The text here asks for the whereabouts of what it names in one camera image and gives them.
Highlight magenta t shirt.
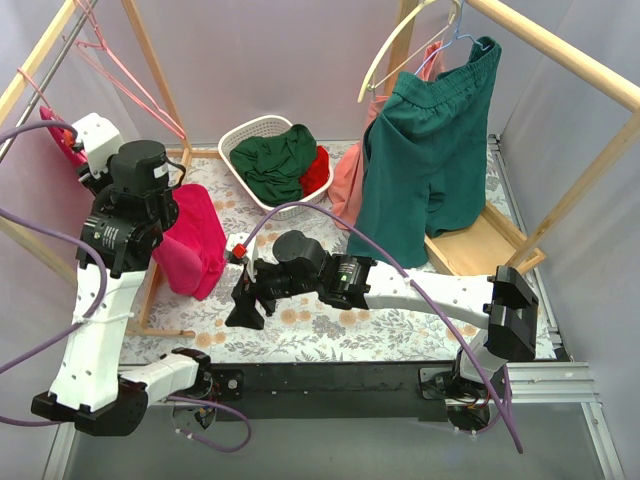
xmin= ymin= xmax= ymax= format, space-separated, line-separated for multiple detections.
xmin=49 ymin=127 xmax=226 ymax=300

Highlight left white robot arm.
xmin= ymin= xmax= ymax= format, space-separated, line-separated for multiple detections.
xmin=31 ymin=140 xmax=213 ymax=436

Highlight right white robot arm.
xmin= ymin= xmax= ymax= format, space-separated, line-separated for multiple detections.
xmin=224 ymin=230 xmax=539 ymax=398

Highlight cream plastic hanger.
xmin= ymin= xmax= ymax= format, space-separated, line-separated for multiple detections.
xmin=356 ymin=0 xmax=462 ymax=104

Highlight floral patterned table mat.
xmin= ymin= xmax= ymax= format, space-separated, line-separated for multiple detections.
xmin=120 ymin=158 xmax=459 ymax=365

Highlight salmon pink hanging garment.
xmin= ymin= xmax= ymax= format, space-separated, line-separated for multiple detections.
xmin=328 ymin=41 xmax=444 ymax=225

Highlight red garment in basket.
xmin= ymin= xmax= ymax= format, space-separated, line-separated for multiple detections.
xmin=299 ymin=145 xmax=329 ymax=197

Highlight green garment in basket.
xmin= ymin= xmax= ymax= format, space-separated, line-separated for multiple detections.
xmin=229 ymin=124 xmax=317 ymax=207

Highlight left wooden clothes rack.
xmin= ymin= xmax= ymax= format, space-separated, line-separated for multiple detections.
xmin=0 ymin=0 xmax=197 ymax=338

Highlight wooden clothes rack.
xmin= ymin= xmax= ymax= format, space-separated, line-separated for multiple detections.
xmin=0 ymin=0 xmax=197 ymax=338
xmin=381 ymin=1 xmax=639 ymax=283

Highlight dark green hanging shorts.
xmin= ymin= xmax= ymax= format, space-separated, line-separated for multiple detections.
xmin=347 ymin=36 xmax=502 ymax=269

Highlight right wooden clothes rack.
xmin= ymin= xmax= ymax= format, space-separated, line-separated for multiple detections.
xmin=381 ymin=1 xmax=639 ymax=283

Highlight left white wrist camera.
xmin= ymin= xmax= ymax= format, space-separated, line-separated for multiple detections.
xmin=72 ymin=112 xmax=124 ymax=169

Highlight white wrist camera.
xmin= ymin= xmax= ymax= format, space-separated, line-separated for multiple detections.
xmin=225 ymin=233 xmax=257 ymax=282
xmin=72 ymin=112 xmax=124 ymax=169

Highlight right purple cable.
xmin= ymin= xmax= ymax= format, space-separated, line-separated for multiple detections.
xmin=247 ymin=202 xmax=525 ymax=455

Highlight purple cable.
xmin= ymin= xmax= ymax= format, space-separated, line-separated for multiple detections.
xmin=247 ymin=202 xmax=525 ymax=455
xmin=0 ymin=122 xmax=253 ymax=454

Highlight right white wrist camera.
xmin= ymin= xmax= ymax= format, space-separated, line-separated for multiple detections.
xmin=225 ymin=233 xmax=257 ymax=282

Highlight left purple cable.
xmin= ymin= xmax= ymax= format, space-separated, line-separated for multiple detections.
xmin=0 ymin=122 xmax=253 ymax=454

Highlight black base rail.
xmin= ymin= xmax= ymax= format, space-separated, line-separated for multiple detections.
xmin=199 ymin=360 xmax=496 ymax=426

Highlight blue wire hanger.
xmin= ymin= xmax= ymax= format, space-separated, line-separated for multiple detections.
xmin=415 ymin=0 xmax=490 ymax=75

